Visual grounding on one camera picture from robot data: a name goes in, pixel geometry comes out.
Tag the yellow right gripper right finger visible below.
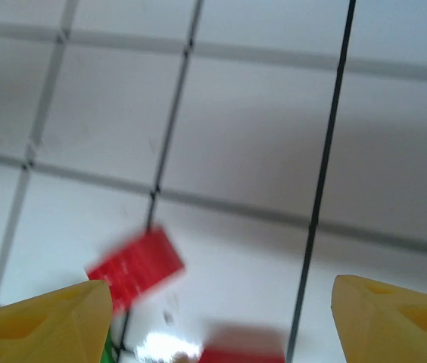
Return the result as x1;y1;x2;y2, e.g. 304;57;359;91
329;274;427;363

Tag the red lego figure piece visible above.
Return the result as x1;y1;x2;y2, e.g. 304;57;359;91
84;225;187;315
197;324;287;363

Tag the green round face lego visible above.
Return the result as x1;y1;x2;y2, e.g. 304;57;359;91
101;324;119;363

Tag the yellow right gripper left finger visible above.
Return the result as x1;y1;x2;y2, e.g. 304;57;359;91
0;278;115;363

